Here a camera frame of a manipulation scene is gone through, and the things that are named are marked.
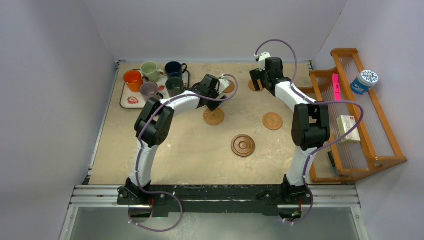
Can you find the dark green mug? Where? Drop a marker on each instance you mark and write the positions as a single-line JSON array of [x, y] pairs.
[[175, 86]]

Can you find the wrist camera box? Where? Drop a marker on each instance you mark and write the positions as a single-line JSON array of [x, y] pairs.
[[224, 83], [261, 59]]

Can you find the wooden tiered rack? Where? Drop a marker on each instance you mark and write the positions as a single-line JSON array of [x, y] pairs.
[[378, 149]]

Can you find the purple mug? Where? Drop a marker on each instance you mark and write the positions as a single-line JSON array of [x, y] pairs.
[[150, 90]]

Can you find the white card box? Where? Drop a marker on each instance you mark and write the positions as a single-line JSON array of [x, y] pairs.
[[346, 123]]

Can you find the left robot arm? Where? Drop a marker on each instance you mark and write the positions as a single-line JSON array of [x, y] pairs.
[[154, 123]]

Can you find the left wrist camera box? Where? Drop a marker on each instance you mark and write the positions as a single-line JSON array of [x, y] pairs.
[[224, 83]]

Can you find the blue jar white lid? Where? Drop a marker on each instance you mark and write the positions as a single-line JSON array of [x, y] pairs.
[[364, 81]]

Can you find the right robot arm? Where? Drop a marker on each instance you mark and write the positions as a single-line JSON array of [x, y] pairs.
[[310, 123]]

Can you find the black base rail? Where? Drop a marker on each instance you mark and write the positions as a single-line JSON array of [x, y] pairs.
[[267, 200]]

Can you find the orange mug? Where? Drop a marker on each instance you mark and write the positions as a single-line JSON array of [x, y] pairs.
[[134, 80]]

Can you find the small dark blue object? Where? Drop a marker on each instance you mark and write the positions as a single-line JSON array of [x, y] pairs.
[[333, 164]]

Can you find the dark brown wooden coaster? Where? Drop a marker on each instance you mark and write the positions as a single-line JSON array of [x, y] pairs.
[[242, 145]]

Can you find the pink marker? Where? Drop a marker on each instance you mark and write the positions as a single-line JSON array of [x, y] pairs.
[[336, 87]]

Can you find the strawberry print tray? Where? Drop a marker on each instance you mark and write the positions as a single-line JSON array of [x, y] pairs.
[[133, 100]]

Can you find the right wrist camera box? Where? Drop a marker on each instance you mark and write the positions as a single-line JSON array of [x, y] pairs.
[[261, 59]]

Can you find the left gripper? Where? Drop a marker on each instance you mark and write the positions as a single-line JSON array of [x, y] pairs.
[[212, 104]]

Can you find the navy blue mug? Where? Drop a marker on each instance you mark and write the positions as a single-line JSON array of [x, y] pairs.
[[175, 69]]

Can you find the light wooden coaster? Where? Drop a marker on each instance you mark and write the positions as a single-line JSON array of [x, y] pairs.
[[252, 87], [230, 88]]

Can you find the pale green mug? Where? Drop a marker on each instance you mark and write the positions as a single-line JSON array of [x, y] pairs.
[[152, 72]]

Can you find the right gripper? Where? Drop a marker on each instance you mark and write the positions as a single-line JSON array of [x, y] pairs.
[[256, 74]]

